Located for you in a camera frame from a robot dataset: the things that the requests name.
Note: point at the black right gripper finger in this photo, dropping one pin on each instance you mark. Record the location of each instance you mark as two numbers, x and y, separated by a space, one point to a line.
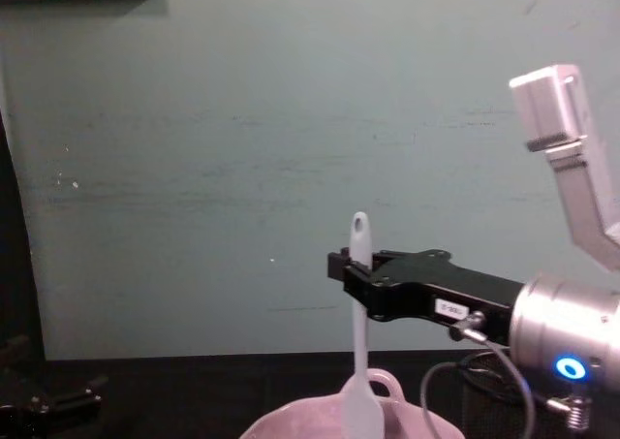
368 291
416 263

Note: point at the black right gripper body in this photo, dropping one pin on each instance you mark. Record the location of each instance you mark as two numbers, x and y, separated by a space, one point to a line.
465 293

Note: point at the black upright panel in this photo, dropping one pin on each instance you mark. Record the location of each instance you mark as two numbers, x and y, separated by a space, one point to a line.
17 245

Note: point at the black mesh container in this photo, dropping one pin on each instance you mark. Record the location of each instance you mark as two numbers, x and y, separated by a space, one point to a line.
484 410

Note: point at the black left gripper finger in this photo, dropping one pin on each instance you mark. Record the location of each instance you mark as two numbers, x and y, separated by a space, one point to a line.
72 396
13 354

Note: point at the white silicone spatula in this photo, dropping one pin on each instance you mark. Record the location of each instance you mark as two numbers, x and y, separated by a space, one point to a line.
359 361

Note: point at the black table cloth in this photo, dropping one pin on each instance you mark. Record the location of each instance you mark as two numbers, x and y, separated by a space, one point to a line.
203 395

